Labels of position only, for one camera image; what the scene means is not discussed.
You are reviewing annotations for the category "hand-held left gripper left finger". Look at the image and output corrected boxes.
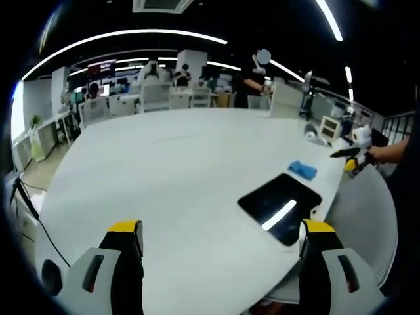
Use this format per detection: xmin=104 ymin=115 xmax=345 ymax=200
xmin=56 ymin=219 xmax=146 ymax=315

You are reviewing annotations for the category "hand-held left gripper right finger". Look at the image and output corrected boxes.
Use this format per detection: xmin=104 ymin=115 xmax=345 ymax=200
xmin=297 ymin=218 xmax=387 ymax=315

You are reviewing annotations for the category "blue cleaning cloth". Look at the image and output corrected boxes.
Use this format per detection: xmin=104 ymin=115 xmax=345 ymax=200
xmin=287 ymin=159 xmax=318 ymax=181

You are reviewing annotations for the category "dark rectangular mirror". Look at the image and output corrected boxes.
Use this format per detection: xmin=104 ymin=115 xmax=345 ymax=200
xmin=236 ymin=173 xmax=324 ymax=247

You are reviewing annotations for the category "person's right hand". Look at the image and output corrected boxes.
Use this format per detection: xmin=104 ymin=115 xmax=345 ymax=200
xmin=367 ymin=146 xmax=394 ymax=165

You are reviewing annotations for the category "small white drawer box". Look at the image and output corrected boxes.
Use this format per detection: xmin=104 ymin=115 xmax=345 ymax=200
xmin=319 ymin=115 xmax=341 ymax=140

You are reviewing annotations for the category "black stair railing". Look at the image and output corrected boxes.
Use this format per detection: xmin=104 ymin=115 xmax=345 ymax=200
xmin=381 ymin=110 xmax=417 ymax=145

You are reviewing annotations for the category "grey round table object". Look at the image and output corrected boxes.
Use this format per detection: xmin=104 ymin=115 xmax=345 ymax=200
xmin=303 ymin=122 xmax=333 ymax=148

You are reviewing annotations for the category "black round object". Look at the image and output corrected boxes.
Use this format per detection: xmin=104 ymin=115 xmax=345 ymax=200
xmin=40 ymin=259 xmax=64 ymax=297

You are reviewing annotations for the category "white mesh office chair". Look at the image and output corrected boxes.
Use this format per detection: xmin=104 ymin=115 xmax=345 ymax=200
xmin=190 ymin=86 xmax=213 ymax=109
xmin=262 ymin=163 xmax=400 ymax=305
xmin=79 ymin=97 xmax=110 ymax=128
xmin=140 ymin=83 xmax=173 ymax=113

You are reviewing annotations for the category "monitor on black stand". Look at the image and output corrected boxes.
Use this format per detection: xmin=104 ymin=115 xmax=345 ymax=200
xmin=298 ymin=70 xmax=316 ymax=119

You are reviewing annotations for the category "ceiling air vent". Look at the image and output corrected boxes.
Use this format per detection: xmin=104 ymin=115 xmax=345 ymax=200
xmin=131 ymin=0 xmax=195 ymax=14

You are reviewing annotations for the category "black cable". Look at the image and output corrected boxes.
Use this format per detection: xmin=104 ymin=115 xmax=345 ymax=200
xmin=9 ymin=175 xmax=72 ymax=268

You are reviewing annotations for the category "wall screen with red picture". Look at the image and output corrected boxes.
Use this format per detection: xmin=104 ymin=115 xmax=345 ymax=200
xmin=87 ymin=58 xmax=117 ymax=79

